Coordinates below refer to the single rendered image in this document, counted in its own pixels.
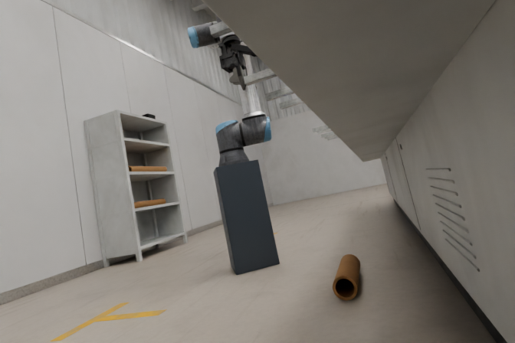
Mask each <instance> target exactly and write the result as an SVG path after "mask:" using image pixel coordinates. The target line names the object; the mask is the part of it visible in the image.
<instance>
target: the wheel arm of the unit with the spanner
mask: <svg viewBox="0 0 515 343"><path fill-rule="evenodd" d="M273 77H277V75H276V74H275V73H274V72H273V71H272V70H271V69H270V68H268V69H266V70H262V71H259V72H257V73H253V74H251V75H248V76H246V77H244V84H246V85H247V86H249V85H252V84H254V83H258V82H261V81H264V80H268V79H270V78H273Z"/></svg>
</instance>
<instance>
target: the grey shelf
mask: <svg viewBox="0 0 515 343"><path fill-rule="evenodd" d="M84 128H85V133H86V139H87V150H88V155H89V161H90V172H91V178H92V183H93V194H94V200H95V205H96V211H97V222H98V227H99V233H100V244H101V250H102V255H103V266H104V267H108V266H110V261H109V258H114V257H118V256H126V255H131V254H136V261H137V262H140V261H143V258H142V252H141V250H142V249H145V248H147V247H151V246H153V245H156V248H160V243H162V242H165V241H167V240H171V239H173V238H178V237H182V238H183V243H188V238H187V234H186V229H185V221H184V217H183V212H182V203H181V199H180V194H179V186H178V181H177V177H176V172H175V163H174V159H173V154H172V146H171V142H170V137H169V128H168V123H167V122H164V121H161V120H157V119H152V118H149V117H145V116H140V115H136V114H133V113H128V112H124V111H121V110H118V109H116V110H114V111H112V112H109V113H105V114H103V115H100V116H96V117H94V118H91V119H87V120H84ZM128 166H165V167H167V171H129V168H128ZM162 198H164V199H166V203H165V204H158V205H153V206H148V207H139V208H135V207H134V202H138V201H149V200H156V199H162Z"/></svg>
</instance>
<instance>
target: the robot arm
mask: <svg viewBox="0 0 515 343"><path fill-rule="evenodd" d="M215 16H216V21H213V22H210V23H207V24H201V25H197V26H191V27H190V28H188V34H189V40H190V43H191V46H192V47H193V48H198V47H204V46H207V47H209V48H218V47H220V48H221V53H222V55H221V56H219V58H220V63H221V68H222V69H223V70H225V71H227V72H228V73H232V72H233V75H232V76H231V77H230V78H229V81H230V83H233V84H234V85H238V90H239V94H240V98H241V105H242V108H243V112H244V116H243V117H242V122H240V123H238V121H237V120H229V121H226V122H222V123H220V124H218V125H217V126H216V128H215V131H216V137H217V141H218V149H219V153H220V160H219V165H218V166H219V167H220V166H225V165H233V164H237V163H241V162H249V159H248V157H247V156H246V154H245V152H244V147H245V146H249V145H255V144H259V143H262V142H267V141H270V140H271V138H272V137H271V124H270V118H269V117H268V116H267V117H266V115H265V113H263V112H262V111H261V105H260V101H259V97H258V91H257V87H256V83H254V84H252V85H249V86H247V85H246V84H244V77H246V76H248V75H251V74H253V69H252V65H251V59H250V55H251V56H252V57H257V55H256V54H255V53H254V52H253V51H252V50H251V49H250V48H249V47H248V46H247V45H246V44H245V43H244V42H243V41H242V40H241V39H240V38H239V37H238V36H237V35H236V34H235V33H234V32H230V33H227V34H224V35H222V36H220V37H217V38H214V37H213V36H212V35H211V32H210V28H209V26H211V25H214V24H217V23H219V22H221V21H222V20H221V19H220V18H219V17H218V16H217V15H215Z"/></svg>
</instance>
